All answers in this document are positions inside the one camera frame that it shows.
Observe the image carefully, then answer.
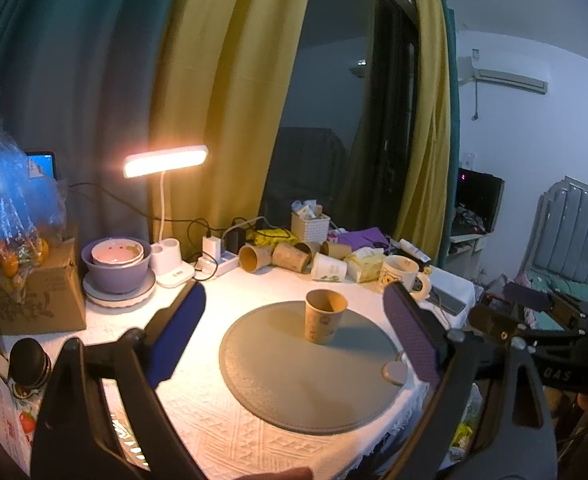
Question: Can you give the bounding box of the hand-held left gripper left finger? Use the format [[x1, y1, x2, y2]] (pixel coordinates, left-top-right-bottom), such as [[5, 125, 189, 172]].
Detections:
[[30, 281, 211, 480]]

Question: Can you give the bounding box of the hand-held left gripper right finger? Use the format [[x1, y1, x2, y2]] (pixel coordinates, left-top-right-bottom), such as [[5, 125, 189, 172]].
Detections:
[[374, 281, 558, 480]]

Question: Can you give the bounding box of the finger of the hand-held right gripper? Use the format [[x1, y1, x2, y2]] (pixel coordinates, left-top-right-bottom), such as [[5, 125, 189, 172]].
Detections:
[[502, 282, 588, 322], [468, 302, 586, 348]]

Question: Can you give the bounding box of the brown paper cup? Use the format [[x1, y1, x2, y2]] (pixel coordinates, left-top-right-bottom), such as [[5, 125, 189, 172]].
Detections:
[[272, 243, 311, 273], [294, 241, 323, 262], [238, 244, 274, 274], [305, 288, 349, 345], [321, 240, 358, 260]]

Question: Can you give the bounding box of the white paper cup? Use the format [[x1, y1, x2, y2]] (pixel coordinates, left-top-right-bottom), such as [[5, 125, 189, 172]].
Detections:
[[311, 253, 349, 283]]

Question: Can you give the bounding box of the pile of clothes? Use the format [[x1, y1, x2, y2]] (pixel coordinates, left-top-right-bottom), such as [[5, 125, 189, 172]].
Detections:
[[479, 270, 588, 333]]

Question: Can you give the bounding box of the dark phone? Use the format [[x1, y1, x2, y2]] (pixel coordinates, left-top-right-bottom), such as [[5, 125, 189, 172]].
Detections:
[[425, 284, 468, 317]]

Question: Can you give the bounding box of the white printed mug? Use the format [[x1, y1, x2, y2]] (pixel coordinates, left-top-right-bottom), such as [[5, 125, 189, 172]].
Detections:
[[378, 254, 433, 302]]

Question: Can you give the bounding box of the white plate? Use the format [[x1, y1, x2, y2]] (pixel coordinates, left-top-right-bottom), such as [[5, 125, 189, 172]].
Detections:
[[82, 267, 158, 312]]

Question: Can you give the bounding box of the white power strip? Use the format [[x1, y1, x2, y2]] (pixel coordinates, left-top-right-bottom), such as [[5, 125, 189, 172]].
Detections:
[[193, 251, 241, 281]]

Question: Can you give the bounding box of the grey padded headboard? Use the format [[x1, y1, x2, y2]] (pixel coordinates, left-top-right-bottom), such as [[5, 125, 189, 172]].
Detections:
[[523, 176, 588, 288]]

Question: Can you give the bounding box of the purple bowl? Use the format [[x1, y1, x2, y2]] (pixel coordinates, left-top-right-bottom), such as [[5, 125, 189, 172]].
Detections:
[[81, 237, 153, 295]]

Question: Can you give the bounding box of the yellow tissue pack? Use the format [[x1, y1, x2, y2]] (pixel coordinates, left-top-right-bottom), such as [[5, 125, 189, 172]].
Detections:
[[346, 249, 389, 284]]

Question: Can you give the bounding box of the white tube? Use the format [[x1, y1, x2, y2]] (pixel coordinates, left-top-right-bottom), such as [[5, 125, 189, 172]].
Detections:
[[398, 238, 432, 264]]

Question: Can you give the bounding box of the white textured tablecloth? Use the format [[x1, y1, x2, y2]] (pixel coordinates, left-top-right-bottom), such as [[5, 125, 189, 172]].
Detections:
[[0, 257, 476, 478]]

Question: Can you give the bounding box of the white charger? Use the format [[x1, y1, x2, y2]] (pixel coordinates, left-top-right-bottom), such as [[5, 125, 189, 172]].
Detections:
[[202, 234, 224, 262]]

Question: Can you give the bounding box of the white bowl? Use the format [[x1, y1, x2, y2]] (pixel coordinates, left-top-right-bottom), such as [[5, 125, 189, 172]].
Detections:
[[91, 239, 145, 266]]

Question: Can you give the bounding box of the black monitor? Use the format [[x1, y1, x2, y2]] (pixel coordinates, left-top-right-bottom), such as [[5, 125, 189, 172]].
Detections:
[[453, 168, 506, 237]]

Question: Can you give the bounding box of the black power adapter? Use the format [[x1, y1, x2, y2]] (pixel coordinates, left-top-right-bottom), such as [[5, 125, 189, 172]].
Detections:
[[223, 227, 248, 256]]

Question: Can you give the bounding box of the purple cloth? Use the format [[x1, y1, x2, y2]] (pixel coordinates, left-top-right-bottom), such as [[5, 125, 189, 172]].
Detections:
[[335, 227, 394, 252]]

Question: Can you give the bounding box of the grey round mat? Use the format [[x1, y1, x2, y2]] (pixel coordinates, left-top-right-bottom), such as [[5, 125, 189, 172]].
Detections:
[[218, 300, 409, 435]]

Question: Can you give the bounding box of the yellow packet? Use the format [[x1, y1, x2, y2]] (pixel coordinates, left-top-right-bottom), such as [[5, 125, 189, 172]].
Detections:
[[253, 228, 296, 250]]

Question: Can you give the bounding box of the cardboard box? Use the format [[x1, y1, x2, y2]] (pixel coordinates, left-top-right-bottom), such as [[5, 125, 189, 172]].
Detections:
[[0, 237, 88, 337]]

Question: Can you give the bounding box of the white woven basket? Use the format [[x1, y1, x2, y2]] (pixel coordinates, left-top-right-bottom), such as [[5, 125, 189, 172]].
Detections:
[[291, 200, 332, 244]]

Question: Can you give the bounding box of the black round jar lid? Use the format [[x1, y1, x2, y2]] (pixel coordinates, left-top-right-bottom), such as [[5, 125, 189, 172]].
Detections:
[[7, 338, 53, 389]]

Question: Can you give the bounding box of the white desk lamp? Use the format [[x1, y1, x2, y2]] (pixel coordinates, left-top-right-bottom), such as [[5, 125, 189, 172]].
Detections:
[[122, 144, 209, 289]]

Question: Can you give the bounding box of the strawberry printed box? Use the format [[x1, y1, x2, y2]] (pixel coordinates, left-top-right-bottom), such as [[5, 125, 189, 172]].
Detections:
[[0, 350, 42, 463]]

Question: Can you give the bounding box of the narrow teal curtain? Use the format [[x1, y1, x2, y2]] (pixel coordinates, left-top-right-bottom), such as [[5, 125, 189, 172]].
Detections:
[[440, 0, 461, 263]]

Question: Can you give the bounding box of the narrow yellow curtain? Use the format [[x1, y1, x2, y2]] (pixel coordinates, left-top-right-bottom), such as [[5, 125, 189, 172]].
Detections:
[[393, 0, 453, 257]]

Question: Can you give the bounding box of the plastic bag of oranges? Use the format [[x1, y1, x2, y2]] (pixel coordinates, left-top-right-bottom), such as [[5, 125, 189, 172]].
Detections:
[[0, 86, 68, 291]]

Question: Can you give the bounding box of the laptop screen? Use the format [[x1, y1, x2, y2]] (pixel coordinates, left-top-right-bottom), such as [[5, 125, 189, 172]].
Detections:
[[0, 150, 56, 257]]

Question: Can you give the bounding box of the white air conditioner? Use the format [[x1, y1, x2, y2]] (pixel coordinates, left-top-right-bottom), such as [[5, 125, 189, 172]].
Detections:
[[455, 49, 551, 96]]

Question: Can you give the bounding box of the dark glass door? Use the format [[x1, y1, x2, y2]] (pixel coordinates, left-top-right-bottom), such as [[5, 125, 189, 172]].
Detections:
[[259, 0, 421, 241]]

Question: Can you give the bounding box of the wide yellow curtain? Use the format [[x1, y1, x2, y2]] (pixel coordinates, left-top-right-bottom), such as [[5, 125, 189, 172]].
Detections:
[[146, 0, 319, 263]]

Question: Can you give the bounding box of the wide teal curtain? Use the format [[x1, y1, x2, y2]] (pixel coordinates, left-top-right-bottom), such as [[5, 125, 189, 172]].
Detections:
[[0, 0, 195, 281]]

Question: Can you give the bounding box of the black cable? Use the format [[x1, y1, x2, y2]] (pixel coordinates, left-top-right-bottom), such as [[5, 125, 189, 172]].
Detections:
[[68, 181, 161, 226]]

